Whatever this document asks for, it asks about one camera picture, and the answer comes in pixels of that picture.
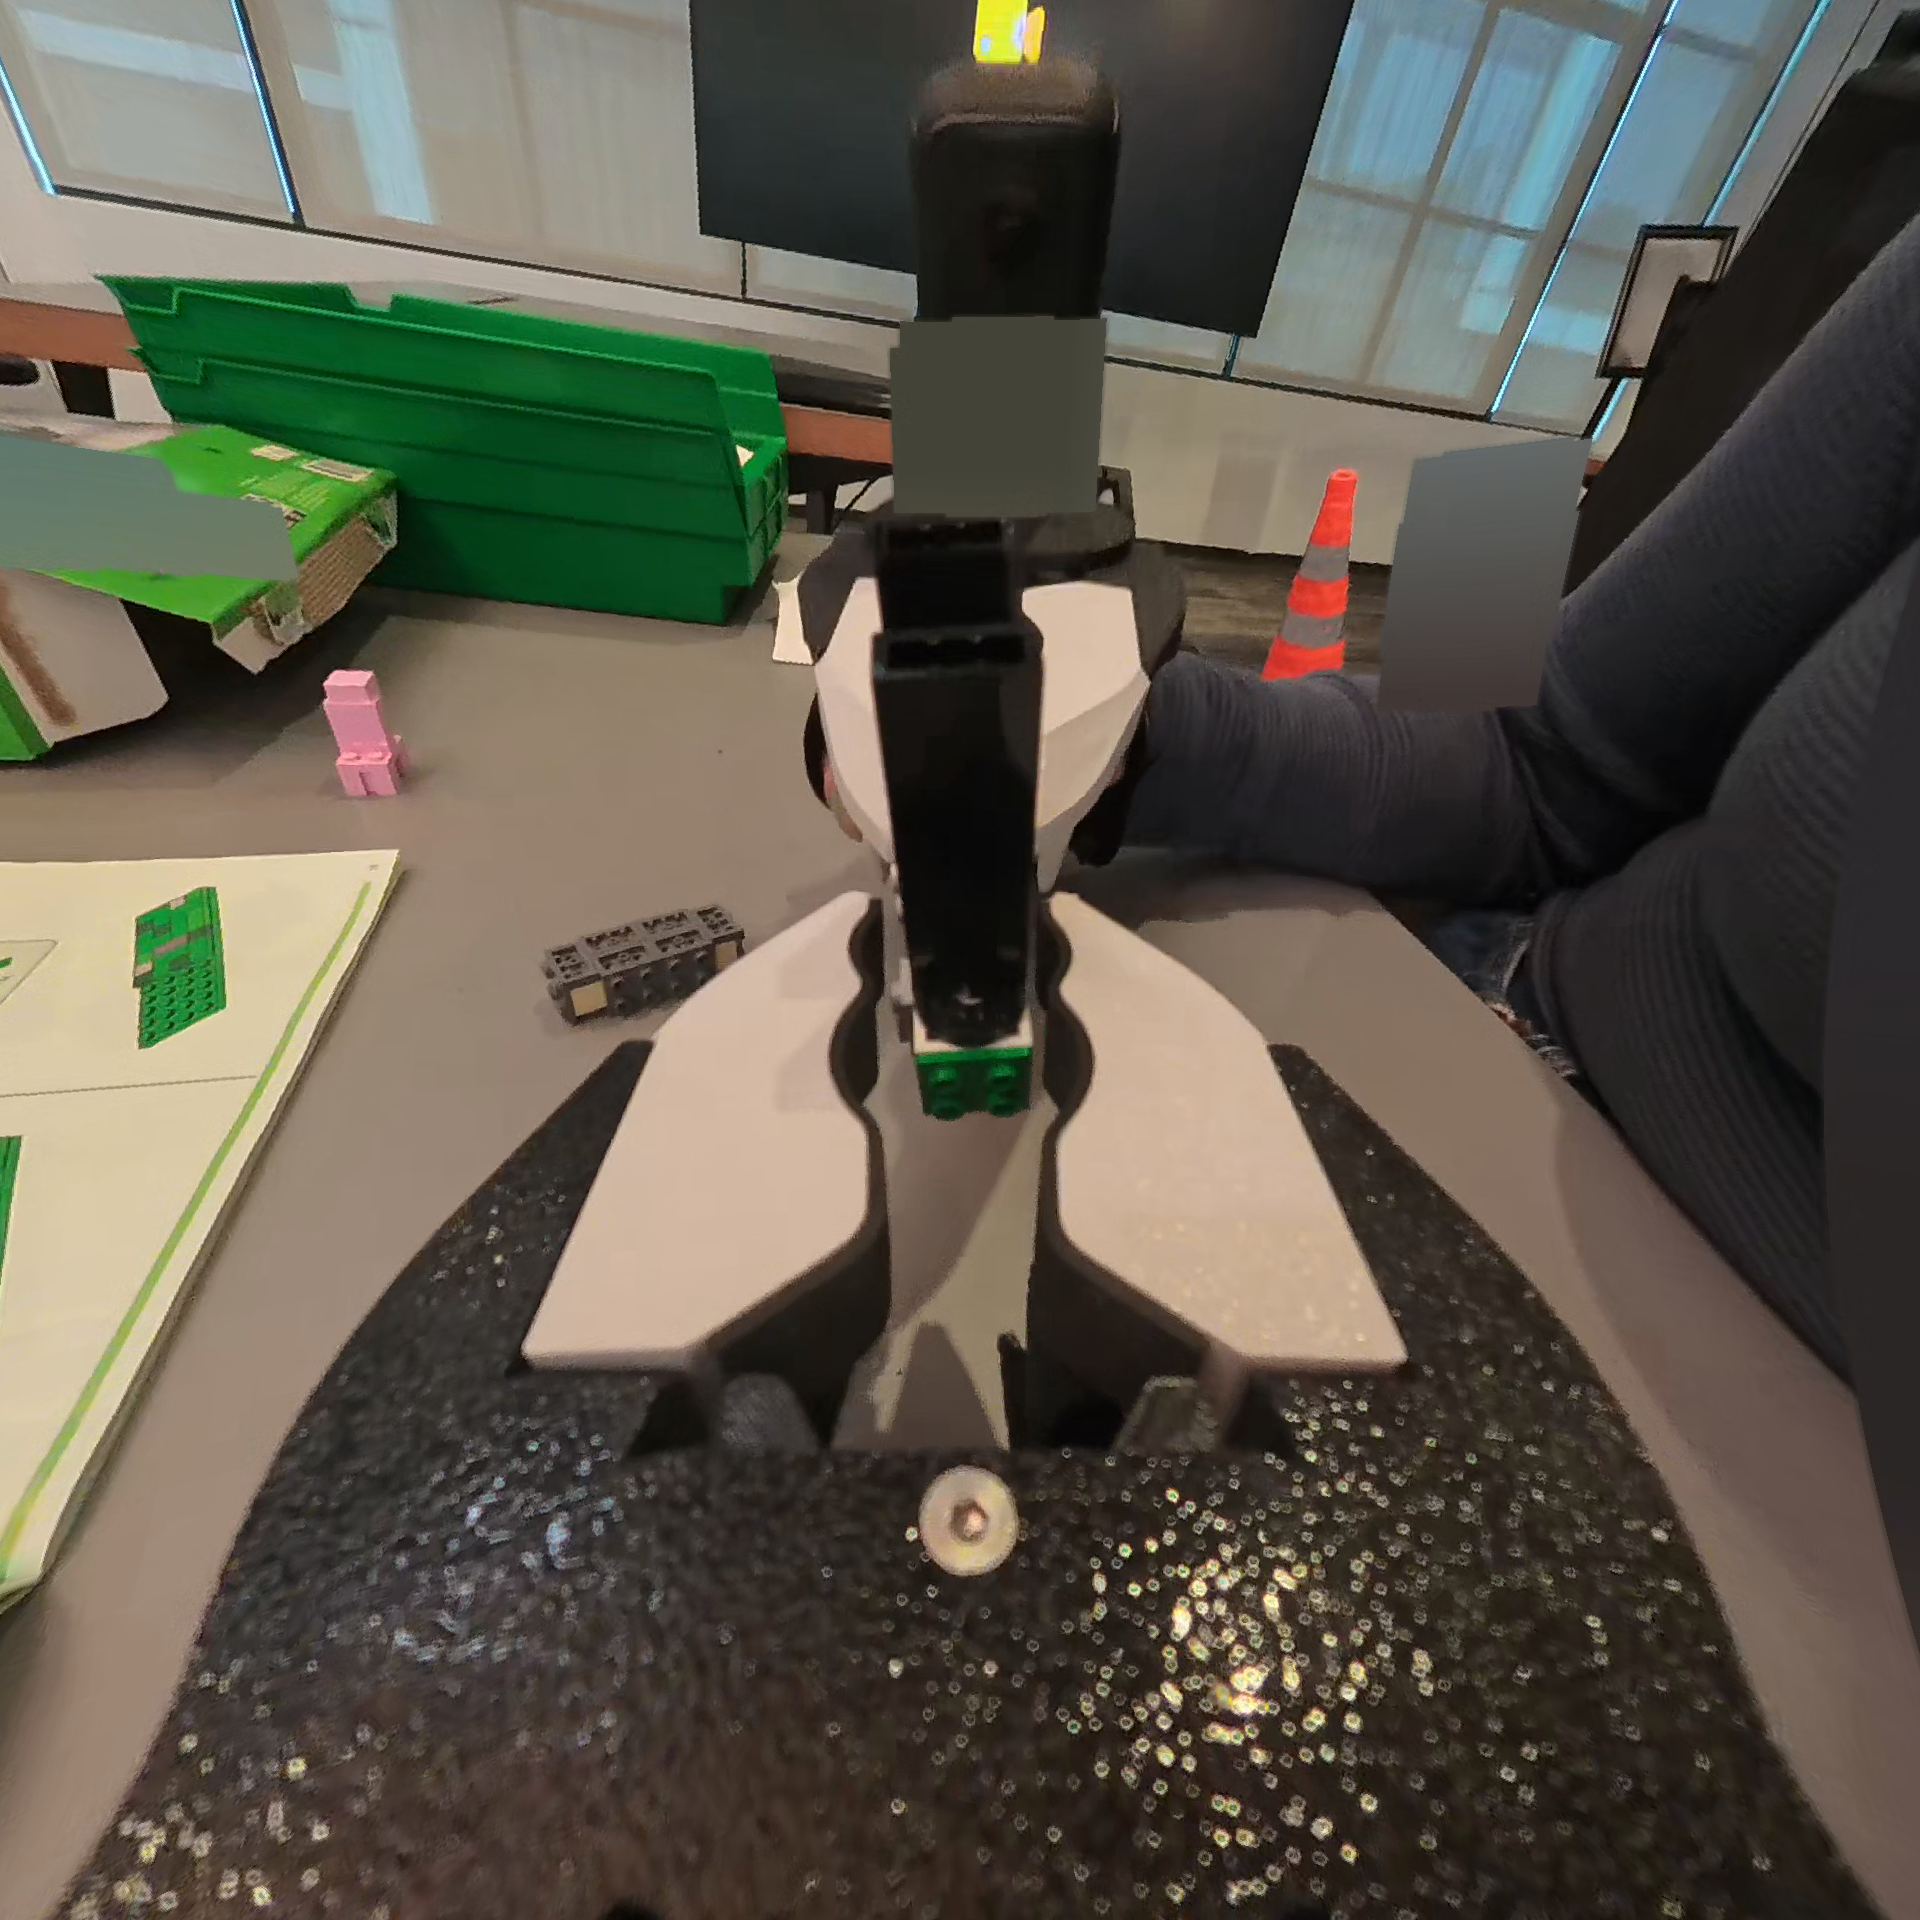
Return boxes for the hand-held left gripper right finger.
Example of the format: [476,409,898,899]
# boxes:
[1025,889,1410,1381]

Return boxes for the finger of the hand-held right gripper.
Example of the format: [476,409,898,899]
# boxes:
[1025,583,1162,889]
[817,583,891,889]

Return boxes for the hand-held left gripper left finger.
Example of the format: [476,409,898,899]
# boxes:
[519,889,899,1377]

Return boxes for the black toy brick column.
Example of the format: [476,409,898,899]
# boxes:
[868,513,1046,1060]

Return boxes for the green square toy brick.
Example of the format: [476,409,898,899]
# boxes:
[919,1045,1035,1118]

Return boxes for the person's right forearm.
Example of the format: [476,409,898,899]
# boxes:
[1121,648,1596,899]

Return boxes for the grey desk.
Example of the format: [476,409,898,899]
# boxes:
[0,572,1920,1920]

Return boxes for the person's right hand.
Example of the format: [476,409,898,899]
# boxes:
[810,719,868,847]

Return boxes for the dark grey toy brick assembly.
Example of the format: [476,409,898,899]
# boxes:
[542,899,746,1034]

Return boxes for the orange striped traffic cone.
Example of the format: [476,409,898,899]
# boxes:
[1261,465,1364,688]

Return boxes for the stacked green plastic bins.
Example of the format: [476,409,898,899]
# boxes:
[92,273,795,630]

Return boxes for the pink toy brick figure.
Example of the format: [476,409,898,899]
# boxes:
[318,668,416,802]

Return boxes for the glass window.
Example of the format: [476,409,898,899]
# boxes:
[1234,0,1855,440]
[0,0,746,288]

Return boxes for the toy brick instruction booklet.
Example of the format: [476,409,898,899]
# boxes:
[0,847,407,1615]

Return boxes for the green white cardboard box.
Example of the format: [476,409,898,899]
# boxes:
[0,418,397,766]

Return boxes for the black framed sign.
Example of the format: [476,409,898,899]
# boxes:
[1596,221,1746,381]

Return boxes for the person's dark clothed body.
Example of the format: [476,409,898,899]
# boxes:
[1423,218,1920,1381]

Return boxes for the black wall screen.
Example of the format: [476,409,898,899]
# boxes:
[691,0,1355,337]

